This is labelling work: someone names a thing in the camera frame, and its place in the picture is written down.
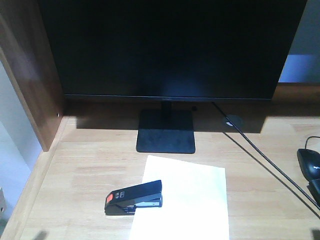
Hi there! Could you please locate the black mouse cable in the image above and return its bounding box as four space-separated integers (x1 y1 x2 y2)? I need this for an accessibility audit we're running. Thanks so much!
304 135 320 150

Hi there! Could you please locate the white paper sheet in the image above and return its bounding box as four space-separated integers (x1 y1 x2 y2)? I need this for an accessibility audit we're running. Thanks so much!
129 155 230 240

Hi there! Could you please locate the black monitor cable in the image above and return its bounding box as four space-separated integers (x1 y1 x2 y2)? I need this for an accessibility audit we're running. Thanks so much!
211 101 320 212

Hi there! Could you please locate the wooden desk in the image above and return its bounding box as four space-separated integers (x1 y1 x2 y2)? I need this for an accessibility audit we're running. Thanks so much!
0 0 320 240

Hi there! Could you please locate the black stapler with orange tab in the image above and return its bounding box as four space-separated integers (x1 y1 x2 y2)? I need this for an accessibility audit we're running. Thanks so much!
104 180 163 216

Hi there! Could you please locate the grey desk cable grommet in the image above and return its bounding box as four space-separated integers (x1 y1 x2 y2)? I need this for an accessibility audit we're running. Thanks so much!
222 114 244 128

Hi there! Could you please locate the black computer mouse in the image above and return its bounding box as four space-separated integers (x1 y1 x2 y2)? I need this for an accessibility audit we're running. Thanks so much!
297 148 320 181

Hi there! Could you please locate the black monitor stand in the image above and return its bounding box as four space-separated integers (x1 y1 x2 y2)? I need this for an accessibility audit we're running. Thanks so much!
136 102 196 154

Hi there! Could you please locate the black computer monitor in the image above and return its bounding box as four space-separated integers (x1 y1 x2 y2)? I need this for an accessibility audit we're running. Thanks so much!
38 0 306 101

